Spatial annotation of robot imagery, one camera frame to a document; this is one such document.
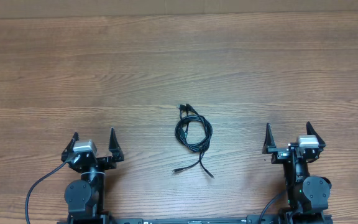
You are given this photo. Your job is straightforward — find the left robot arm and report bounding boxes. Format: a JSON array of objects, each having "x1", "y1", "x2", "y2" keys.
[{"x1": 61, "y1": 128, "x2": 124, "y2": 224}]

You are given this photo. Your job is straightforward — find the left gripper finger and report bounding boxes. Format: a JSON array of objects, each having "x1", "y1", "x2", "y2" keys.
[
  {"x1": 109, "y1": 128, "x2": 124, "y2": 161},
  {"x1": 62, "y1": 132, "x2": 79, "y2": 156}
]

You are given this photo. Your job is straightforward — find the black usb cable long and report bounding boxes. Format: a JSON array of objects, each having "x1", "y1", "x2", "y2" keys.
[{"x1": 174, "y1": 103, "x2": 215, "y2": 179}]

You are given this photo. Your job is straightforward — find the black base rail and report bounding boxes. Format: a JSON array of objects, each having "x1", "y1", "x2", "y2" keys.
[{"x1": 57, "y1": 214, "x2": 333, "y2": 224}]

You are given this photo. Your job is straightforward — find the black usb cable short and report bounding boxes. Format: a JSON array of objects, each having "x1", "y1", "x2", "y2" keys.
[{"x1": 172, "y1": 104, "x2": 208, "y2": 174}]

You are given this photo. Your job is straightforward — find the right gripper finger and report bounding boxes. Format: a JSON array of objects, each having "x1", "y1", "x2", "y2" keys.
[
  {"x1": 262, "y1": 123, "x2": 276, "y2": 154},
  {"x1": 306, "y1": 121, "x2": 326, "y2": 148}
]

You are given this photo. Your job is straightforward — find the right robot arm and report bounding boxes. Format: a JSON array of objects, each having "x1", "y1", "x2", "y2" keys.
[{"x1": 257, "y1": 122, "x2": 333, "y2": 223}]

